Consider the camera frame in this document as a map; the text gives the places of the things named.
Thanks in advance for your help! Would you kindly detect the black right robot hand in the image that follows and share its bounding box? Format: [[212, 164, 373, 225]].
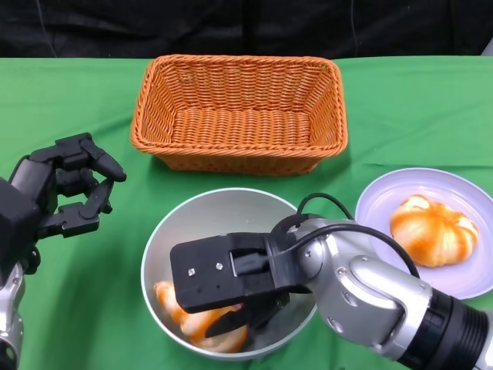
[[206, 292, 290, 340]]

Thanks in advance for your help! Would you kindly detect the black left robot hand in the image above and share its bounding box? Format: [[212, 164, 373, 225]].
[[7, 133, 127, 238]]

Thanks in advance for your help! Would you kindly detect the long striped bread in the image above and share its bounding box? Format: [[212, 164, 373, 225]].
[[153, 280, 248, 354]]

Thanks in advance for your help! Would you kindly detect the pale grey-green bowl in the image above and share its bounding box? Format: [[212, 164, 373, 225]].
[[140, 187, 320, 362]]

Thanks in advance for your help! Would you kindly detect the round orange ring bread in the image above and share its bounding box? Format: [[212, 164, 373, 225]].
[[390, 194, 480, 267]]

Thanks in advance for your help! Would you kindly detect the lavender round plate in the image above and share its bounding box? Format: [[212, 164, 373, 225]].
[[354, 167, 493, 300]]

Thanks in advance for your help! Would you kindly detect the orange wicker basket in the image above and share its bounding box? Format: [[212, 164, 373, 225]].
[[130, 54, 349, 177]]

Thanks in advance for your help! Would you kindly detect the green tablecloth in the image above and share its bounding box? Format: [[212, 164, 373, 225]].
[[0, 57, 493, 370]]

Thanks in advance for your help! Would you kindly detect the black backdrop cloth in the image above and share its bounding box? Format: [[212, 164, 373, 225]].
[[0, 0, 493, 62]]

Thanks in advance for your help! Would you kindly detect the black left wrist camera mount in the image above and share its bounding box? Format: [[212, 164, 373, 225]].
[[0, 179, 42, 286]]

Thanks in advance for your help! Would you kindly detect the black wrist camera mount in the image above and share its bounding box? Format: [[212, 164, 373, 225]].
[[0, 179, 42, 286], [169, 230, 313, 314]]

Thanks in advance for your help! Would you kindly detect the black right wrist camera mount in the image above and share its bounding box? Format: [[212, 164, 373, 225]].
[[169, 230, 313, 314]]

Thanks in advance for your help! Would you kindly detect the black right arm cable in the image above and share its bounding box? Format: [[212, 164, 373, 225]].
[[230, 192, 421, 279]]

